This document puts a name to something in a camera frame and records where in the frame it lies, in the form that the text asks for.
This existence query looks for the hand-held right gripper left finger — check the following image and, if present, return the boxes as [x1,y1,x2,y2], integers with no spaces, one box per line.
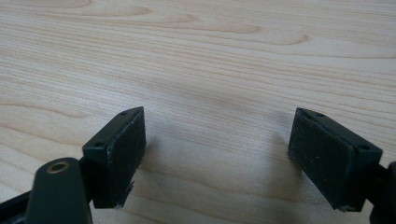
[81,105,148,210]

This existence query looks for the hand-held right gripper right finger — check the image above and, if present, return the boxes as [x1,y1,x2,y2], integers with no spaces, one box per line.
[287,106,384,213]

